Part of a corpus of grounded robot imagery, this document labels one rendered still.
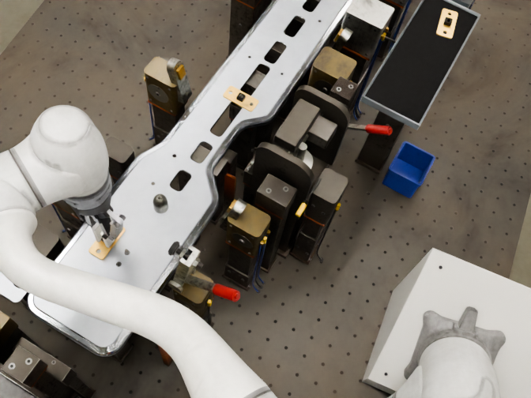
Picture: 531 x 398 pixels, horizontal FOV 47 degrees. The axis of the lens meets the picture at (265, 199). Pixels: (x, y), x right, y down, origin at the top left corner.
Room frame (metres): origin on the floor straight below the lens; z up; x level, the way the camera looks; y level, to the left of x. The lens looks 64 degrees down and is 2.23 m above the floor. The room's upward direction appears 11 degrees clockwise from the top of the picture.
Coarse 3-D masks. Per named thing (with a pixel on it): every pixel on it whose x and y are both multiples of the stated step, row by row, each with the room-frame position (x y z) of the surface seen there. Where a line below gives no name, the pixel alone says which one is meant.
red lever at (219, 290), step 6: (192, 276) 0.36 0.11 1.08; (186, 282) 0.35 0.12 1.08; (192, 282) 0.35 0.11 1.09; (198, 282) 0.35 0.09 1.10; (204, 282) 0.35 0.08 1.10; (210, 282) 0.35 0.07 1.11; (204, 288) 0.34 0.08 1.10; (210, 288) 0.34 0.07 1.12; (216, 288) 0.33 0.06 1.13; (222, 288) 0.33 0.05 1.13; (228, 288) 0.34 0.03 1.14; (216, 294) 0.33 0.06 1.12; (222, 294) 0.32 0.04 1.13; (228, 294) 0.32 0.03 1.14; (234, 294) 0.33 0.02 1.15; (234, 300) 0.32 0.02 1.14
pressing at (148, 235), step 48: (288, 0) 1.19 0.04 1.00; (336, 0) 1.22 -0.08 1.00; (240, 48) 1.00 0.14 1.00; (288, 48) 1.03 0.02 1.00; (288, 96) 0.89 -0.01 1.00; (192, 144) 0.70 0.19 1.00; (144, 192) 0.56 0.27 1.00; (192, 192) 0.58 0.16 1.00; (144, 240) 0.45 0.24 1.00; (192, 240) 0.47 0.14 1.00; (144, 288) 0.34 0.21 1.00; (96, 336) 0.23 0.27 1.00
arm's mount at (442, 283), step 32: (448, 256) 0.54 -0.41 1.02; (416, 288) 0.48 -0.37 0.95; (448, 288) 0.48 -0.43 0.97; (480, 288) 0.49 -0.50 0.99; (512, 288) 0.50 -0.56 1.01; (384, 320) 0.46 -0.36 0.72; (416, 320) 0.42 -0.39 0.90; (480, 320) 0.44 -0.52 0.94; (512, 320) 0.44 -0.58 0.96; (384, 352) 0.35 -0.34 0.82; (512, 352) 0.39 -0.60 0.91; (384, 384) 0.29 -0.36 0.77; (512, 384) 0.33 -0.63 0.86
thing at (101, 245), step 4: (124, 228) 0.46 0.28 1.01; (120, 236) 0.44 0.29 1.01; (116, 240) 0.43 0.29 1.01; (92, 244) 0.41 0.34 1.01; (96, 244) 0.42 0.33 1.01; (100, 244) 0.42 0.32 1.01; (104, 244) 0.42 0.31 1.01; (112, 244) 0.42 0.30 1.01; (92, 248) 0.40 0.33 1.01; (96, 248) 0.41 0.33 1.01; (100, 248) 0.41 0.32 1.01; (104, 248) 0.41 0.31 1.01; (108, 248) 0.41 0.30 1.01; (92, 252) 0.40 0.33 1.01; (100, 252) 0.40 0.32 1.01; (104, 252) 0.40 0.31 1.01; (108, 252) 0.40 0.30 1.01; (96, 256) 0.39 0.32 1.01; (100, 256) 0.39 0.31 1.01; (104, 256) 0.39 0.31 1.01
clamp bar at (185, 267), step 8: (176, 248) 0.37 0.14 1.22; (192, 248) 0.37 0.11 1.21; (184, 256) 0.36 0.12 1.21; (192, 256) 0.36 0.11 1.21; (184, 264) 0.34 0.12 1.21; (192, 264) 0.35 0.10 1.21; (200, 264) 0.35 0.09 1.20; (176, 272) 0.35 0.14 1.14; (184, 272) 0.34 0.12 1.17; (176, 280) 0.35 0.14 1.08; (184, 280) 0.34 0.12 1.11
